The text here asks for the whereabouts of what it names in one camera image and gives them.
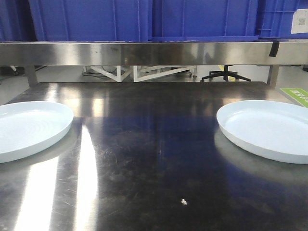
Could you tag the blue plastic crate left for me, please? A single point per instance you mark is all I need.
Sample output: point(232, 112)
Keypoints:
point(76, 20)

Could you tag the blue plastic crate right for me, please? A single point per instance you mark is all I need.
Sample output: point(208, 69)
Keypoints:
point(274, 19)

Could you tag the green floor sign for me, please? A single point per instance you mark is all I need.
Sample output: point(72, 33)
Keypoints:
point(297, 94)

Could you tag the light blue plate robot-right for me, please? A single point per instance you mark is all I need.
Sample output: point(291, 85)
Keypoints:
point(270, 129)

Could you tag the blue plastic crate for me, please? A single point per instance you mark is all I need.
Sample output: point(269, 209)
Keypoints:
point(274, 19)
point(76, 20)
point(204, 20)

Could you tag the stainless steel shelf rail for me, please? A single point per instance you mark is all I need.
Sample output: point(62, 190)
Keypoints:
point(30, 54)

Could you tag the white paper label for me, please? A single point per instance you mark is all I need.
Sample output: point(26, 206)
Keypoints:
point(300, 21)

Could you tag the light blue plate robot-left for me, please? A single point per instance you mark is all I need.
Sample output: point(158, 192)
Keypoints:
point(27, 128)

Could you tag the blue plastic crate centre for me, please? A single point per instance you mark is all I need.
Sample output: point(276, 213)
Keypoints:
point(204, 20)

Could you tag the black office chair base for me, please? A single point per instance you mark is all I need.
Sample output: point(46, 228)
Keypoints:
point(225, 73)

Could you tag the small white crumb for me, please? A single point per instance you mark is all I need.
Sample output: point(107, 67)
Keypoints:
point(184, 202)

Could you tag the white metal frame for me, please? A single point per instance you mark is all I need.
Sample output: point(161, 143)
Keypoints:
point(138, 73)

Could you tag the black tape strip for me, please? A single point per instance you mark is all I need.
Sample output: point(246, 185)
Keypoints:
point(274, 49)

